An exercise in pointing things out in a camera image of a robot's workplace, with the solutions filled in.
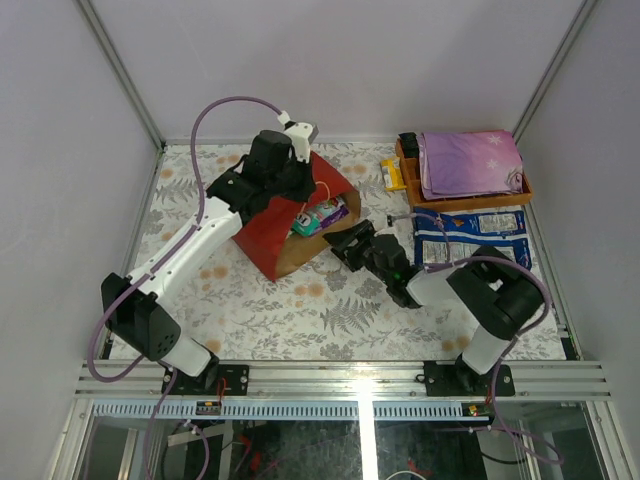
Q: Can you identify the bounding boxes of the aluminium rail frame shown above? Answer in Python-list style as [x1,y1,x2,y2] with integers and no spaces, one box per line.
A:
[45,360,639,479]

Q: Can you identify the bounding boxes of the yellow snack packet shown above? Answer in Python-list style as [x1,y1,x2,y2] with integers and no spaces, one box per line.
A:
[380,156,406,192]

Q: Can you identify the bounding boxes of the blue chips bag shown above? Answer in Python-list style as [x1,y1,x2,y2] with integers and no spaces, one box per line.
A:
[414,208,532,269]

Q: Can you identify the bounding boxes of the black items in tray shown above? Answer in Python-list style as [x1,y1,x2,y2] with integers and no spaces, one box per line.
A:
[398,132,420,159]

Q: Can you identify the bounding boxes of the purple folded cloth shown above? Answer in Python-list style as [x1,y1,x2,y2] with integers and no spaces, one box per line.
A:
[417,130,524,199]

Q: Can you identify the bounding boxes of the red paper bag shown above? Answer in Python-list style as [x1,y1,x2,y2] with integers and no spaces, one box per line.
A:
[230,152,362,283]

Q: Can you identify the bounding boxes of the green white snack packet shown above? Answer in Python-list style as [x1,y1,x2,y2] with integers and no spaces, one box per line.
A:
[291,204,326,237]

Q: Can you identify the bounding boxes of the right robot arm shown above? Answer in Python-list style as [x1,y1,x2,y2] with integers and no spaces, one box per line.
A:
[323,220,551,398]

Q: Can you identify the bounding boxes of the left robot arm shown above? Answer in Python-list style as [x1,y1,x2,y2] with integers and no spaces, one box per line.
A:
[102,122,317,395]

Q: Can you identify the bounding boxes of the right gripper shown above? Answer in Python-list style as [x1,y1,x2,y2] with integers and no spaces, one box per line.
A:
[323,219,392,286]

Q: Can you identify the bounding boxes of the purple snack packet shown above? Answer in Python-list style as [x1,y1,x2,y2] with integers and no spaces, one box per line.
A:
[316,196,349,228]

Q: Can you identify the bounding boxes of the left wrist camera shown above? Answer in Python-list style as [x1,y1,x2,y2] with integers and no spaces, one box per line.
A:
[277,110,319,163]

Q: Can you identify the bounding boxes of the wooden tray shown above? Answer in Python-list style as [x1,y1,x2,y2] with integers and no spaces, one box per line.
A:
[394,137,535,217]

